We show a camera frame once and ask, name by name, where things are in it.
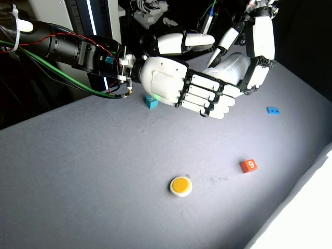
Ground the red black twisted wire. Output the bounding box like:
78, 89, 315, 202
0, 31, 123, 94

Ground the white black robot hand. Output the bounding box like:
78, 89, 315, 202
134, 32, 245, 120
206, 0, 280, 96

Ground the grey table cloth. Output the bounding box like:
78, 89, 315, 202
0, 46, 332, 249

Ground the orange cube with nine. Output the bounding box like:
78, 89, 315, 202
239, 158, 258, 174

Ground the yellow button white ring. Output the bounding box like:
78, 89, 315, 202
169, 176, 193, 198

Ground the white equipment heap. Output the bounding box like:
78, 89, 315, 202
130, 0, 179, 30

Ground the blue plug with cables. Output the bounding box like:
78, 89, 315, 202
197, 0, 221, 36

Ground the white cabinet blue light strip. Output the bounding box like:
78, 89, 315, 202
27, 0, 123, 90

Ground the green cable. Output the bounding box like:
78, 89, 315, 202
0, 40, 130, 100

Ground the teal toy cube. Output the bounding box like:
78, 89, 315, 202
145, 94, 159, 110

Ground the white zip tie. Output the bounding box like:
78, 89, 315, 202
9, 7, 34, 52

